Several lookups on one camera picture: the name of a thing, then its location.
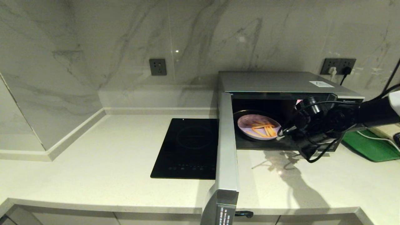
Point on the white paper sheet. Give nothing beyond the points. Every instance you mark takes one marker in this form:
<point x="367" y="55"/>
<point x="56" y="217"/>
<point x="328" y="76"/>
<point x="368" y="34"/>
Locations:
<point x="322" y="83"/>

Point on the grey single wall socket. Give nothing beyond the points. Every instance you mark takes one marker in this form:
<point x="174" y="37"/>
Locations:
<point x="157" y="67"/>

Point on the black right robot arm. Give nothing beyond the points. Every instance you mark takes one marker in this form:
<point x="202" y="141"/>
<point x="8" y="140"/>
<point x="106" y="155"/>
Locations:
<point x="372" y="114"/>

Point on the white power plug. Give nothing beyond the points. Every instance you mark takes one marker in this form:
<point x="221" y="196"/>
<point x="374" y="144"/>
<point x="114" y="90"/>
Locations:
<point x="332" y="72"/>

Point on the green plastic tray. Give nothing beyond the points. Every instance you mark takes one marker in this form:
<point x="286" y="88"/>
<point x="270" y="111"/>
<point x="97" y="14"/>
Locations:
<point x="362" y="145"/>

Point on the lilac round plate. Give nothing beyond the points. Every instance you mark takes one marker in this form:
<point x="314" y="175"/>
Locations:
<point x="247" y="122"/>

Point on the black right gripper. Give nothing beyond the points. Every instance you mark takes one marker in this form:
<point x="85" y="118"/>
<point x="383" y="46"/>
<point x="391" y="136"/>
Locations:
<point x="315" y="131"/>

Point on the microwave door with dark glass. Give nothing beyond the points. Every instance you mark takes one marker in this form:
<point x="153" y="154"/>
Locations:
<point x="225" y="150"/>

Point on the silver microwave oven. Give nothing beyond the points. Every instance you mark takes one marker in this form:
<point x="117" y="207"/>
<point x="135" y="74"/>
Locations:
<point x="265" y="81"/>

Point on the black induction cooktop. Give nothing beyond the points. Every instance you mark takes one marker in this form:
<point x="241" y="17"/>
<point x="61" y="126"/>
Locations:
<point x="187" y="150"/>

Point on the beige flat appliance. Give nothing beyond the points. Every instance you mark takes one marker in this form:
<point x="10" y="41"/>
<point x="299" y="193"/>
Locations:
<point x="386" y="131"/>

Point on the grey double wall socket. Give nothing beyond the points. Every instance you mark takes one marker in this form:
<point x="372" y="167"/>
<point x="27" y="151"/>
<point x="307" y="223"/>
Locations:
<point x="337" y="62"/>

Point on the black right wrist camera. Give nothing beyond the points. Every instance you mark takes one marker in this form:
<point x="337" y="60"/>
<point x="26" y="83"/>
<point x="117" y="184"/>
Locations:
<point x="311" y="105"/>

